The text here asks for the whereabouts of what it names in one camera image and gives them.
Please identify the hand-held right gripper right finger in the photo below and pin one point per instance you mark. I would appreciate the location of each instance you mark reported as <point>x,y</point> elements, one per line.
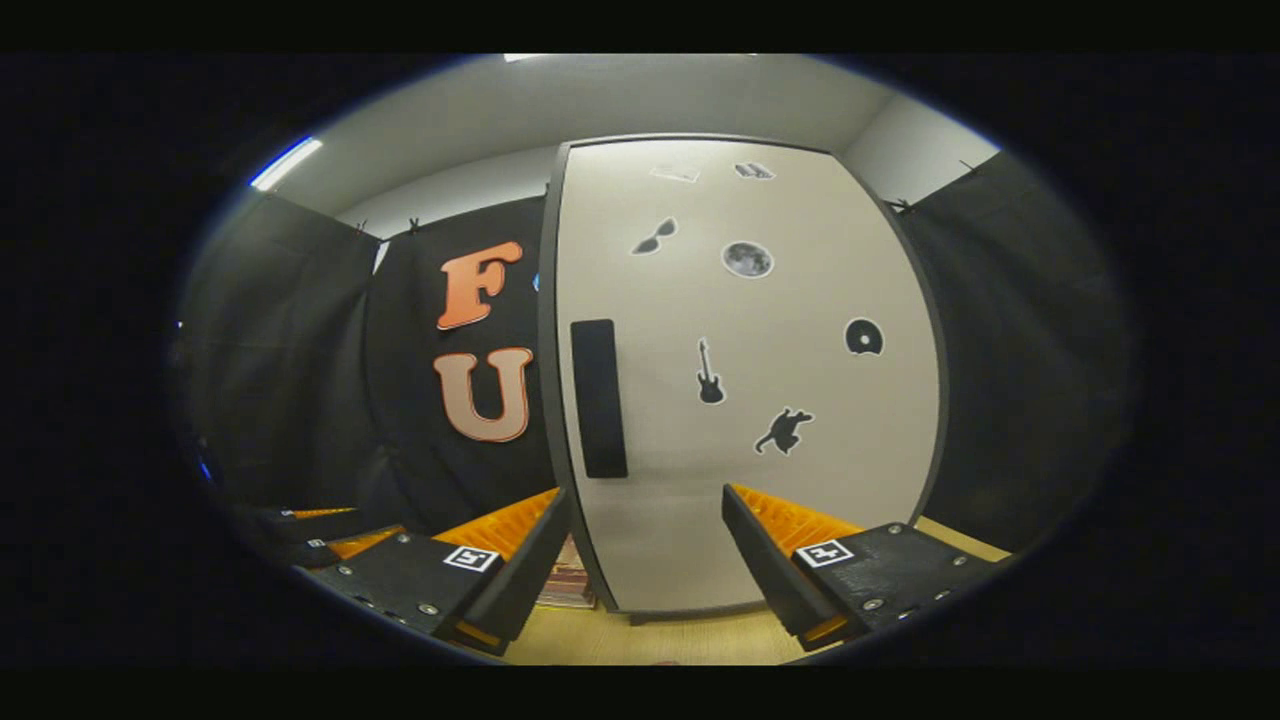
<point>765,570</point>

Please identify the stack of brown books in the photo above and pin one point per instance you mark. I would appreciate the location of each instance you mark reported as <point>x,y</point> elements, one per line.
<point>570,585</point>

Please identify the ceiling light strip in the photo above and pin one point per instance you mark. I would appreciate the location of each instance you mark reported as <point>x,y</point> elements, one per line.
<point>285,163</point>

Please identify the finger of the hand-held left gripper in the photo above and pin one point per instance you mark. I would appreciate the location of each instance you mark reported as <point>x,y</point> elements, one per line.
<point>325,552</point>
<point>320,525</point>

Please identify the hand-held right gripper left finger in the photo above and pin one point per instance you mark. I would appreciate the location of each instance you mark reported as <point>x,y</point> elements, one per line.
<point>520,585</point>

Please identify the white cabinet door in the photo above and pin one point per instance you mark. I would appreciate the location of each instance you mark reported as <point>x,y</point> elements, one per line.
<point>680,480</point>

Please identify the grey cabinet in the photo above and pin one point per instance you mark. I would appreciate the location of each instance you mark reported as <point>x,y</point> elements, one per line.
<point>548,400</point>

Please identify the ceiling light panel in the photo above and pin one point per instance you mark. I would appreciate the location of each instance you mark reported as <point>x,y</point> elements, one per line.
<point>525,57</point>

